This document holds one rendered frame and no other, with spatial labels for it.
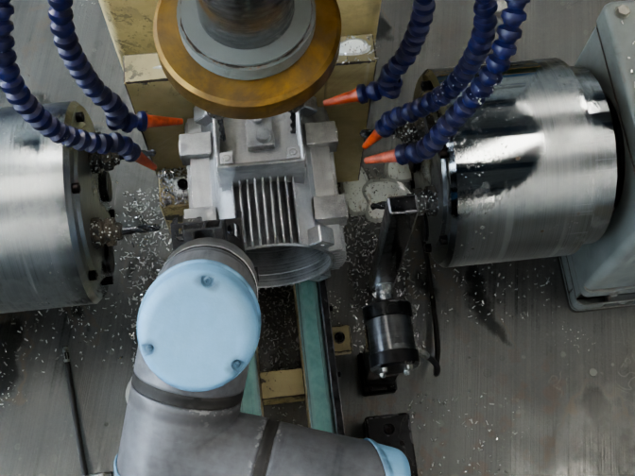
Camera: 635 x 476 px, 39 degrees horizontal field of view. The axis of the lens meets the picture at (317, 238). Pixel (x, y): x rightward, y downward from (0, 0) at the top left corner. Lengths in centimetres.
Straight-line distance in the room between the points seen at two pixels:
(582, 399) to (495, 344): 14
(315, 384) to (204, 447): 47
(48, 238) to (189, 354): 39
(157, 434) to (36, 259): 38
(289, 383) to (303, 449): 53
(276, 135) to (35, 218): 29
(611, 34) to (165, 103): 54
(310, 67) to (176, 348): 31
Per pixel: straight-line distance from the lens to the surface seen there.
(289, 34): 84
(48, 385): 133
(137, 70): 108
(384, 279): 107
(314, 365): 117
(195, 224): 88
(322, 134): 111
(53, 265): 104
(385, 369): 105
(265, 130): 104
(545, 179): 104
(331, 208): 106
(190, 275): 67
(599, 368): 136
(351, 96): 100
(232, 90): 84
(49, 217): 102
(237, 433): 71
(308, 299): 119
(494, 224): 105
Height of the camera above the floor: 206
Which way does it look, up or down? 69 degrees down
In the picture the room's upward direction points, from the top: 3 degrees clockwise
